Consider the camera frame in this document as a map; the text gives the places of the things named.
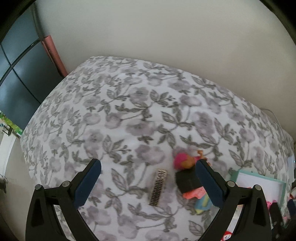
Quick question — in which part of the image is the white tray with teal rim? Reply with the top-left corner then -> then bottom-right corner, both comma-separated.
230,170 -> 286,207

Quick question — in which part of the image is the gold patterned bar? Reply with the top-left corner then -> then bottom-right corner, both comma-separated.
149,169 -> 168,206

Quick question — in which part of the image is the red white small bottle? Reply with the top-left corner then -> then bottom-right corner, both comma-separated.
221,230 -> 232,241

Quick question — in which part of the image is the white power strip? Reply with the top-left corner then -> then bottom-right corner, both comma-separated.
287,155 -> 295,172

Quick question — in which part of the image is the dark blue cabinet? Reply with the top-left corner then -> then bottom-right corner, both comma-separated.
1,9 -> 63,130

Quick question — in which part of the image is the pink haired doll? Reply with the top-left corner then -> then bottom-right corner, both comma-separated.
173,150 -> 212,171

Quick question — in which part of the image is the floral blanket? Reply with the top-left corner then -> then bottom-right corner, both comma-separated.
21,57 -> 294,240

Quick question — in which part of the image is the black square box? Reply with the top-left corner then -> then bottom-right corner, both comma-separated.
175,166 -> 202,194

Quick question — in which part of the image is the pink pole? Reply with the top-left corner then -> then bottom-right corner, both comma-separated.
41,35 -> 68,77

